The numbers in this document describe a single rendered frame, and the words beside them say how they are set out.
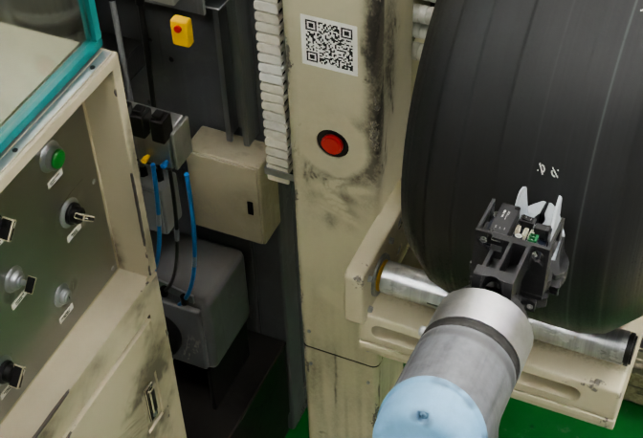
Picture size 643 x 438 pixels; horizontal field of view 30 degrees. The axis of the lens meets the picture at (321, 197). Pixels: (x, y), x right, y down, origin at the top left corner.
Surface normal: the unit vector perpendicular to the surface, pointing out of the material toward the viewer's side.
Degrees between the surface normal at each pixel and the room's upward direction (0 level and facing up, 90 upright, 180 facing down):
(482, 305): 7
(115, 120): 90
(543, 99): 54
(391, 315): 0
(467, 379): 24
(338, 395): 90
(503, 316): 30
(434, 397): 4
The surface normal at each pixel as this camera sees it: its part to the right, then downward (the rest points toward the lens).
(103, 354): 0.92, 0.26
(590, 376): -0.03, -0.73
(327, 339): -0.40, 0.64
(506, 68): -0.33, 0.02
